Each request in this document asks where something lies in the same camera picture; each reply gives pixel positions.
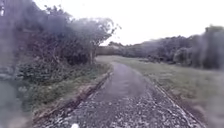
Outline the grey asphalt path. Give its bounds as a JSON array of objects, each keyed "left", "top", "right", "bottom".
[{"left": 39, "top": 61, "right": 205, "bottom": 128}]

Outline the grass verge with undergrowth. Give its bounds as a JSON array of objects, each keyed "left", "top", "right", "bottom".
[{"left": 0, "top": 61, "right": 113, "bottom": 128}]

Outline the row of trees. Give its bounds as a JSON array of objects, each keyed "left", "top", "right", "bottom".
[{"left": 0, "top": 0, "right": 118, "bottom": 69}]

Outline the grass field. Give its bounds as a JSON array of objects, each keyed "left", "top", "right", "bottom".
[{"left": 96, "top": 54, "right": 224, "bottom": 128}]

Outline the row of bushes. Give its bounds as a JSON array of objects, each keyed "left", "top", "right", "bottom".
[{"left": 96, "top": 25, "right": 224, "bottom": 70}]

